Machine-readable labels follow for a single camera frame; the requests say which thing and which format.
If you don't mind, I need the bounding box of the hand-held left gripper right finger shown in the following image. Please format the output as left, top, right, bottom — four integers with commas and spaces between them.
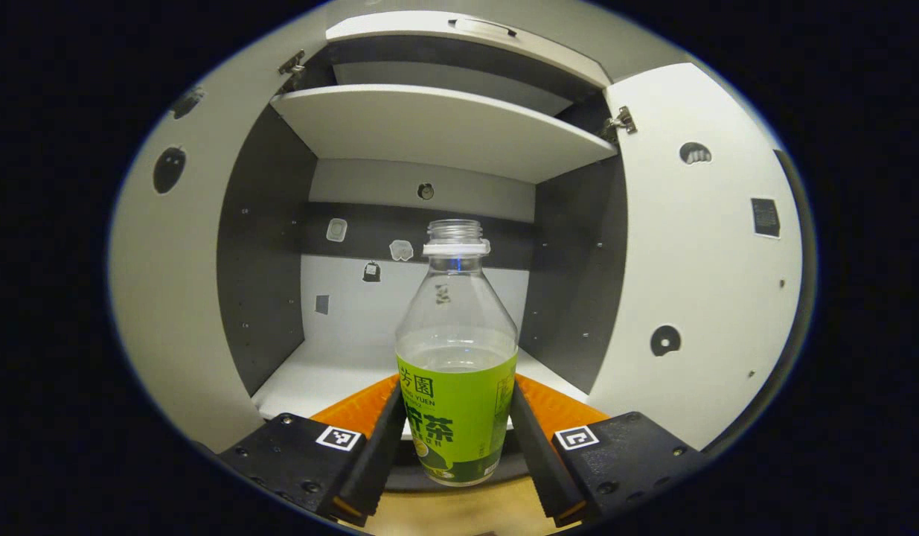
510, 374, 709, 528

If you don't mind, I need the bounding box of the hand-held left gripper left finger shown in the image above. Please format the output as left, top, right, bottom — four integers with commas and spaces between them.
215, 374, 406, 528

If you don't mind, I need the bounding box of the green label plastic bottle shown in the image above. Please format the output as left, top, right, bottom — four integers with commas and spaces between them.
394, 219, 519, 488

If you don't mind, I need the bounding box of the white and grey cabinet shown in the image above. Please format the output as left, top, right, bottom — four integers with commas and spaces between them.
217, 11, 627, 492

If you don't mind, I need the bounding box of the white cabinet shelf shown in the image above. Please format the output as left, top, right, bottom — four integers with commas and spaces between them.
251, 339, 590, 440
269, 84, 618, 185

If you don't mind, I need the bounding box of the white cabinet drawer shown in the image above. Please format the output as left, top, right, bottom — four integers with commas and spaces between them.
325, 10, 612, 89

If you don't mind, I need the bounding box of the black drawer handle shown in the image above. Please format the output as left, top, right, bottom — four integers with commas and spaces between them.
449, 18, 518, 38

